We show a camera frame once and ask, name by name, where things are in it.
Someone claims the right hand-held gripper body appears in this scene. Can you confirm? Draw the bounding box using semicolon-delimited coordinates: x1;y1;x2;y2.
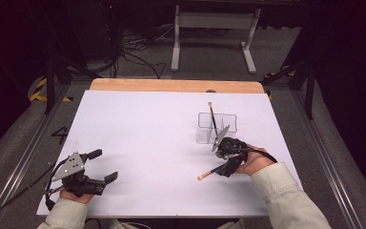
212;124;250;161

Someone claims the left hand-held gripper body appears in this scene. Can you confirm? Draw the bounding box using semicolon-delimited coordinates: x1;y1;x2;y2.
51;151;107;197

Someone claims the black makeup brush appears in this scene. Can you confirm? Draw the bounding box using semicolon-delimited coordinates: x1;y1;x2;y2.
196;163;227;181
207;101;219;137

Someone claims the clear acrylic organizer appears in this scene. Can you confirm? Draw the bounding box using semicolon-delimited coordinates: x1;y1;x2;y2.
195;112;238;146

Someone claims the person's left hand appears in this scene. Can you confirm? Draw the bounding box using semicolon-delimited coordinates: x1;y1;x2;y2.
59;189;94;205

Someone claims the person's right hand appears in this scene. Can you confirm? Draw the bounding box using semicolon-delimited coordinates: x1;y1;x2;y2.
234;144;275;177

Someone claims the white board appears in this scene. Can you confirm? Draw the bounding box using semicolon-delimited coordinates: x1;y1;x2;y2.
36;90;303;219

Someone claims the black metal stand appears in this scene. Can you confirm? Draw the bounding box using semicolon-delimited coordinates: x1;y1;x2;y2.
42;53;103;115
260;60;315;120

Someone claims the wooden table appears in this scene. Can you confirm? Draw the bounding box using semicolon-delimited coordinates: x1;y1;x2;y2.
89;78;265;94

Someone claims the white metal stand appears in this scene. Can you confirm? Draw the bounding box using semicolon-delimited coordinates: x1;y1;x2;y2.
171;4;262;74

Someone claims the right hand-held gripper cable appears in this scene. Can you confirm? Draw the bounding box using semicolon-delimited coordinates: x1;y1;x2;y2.
234;146;278;164

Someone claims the hand-held gripper cable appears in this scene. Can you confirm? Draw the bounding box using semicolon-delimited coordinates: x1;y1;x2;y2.
234;146;278;164
0;156;70;225

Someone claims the white cable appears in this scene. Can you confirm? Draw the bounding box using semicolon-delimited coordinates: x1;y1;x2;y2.
112;219;155;229

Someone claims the aluminium rail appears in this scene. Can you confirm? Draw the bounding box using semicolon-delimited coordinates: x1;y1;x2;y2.
0;84;72;229
290;90;366;229

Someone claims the left hand-held gripper cable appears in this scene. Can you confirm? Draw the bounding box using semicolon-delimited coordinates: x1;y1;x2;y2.
0;156;70;225

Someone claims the bundle of black floor cables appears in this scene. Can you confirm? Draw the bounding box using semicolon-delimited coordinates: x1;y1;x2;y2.
117;30;168;80

